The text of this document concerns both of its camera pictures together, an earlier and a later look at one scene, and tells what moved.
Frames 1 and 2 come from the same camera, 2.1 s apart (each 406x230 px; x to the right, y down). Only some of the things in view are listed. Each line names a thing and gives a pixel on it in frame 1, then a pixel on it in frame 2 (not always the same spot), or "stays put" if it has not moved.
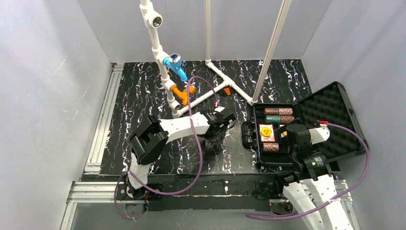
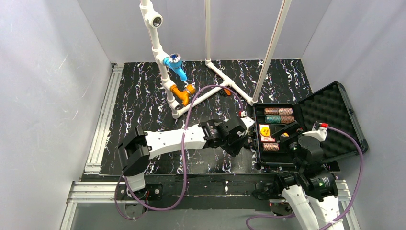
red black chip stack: [272, 111] stays put
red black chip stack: [287, 119] stays put
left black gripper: [217, 127] to [240, 136]
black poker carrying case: [332, 105] stays put
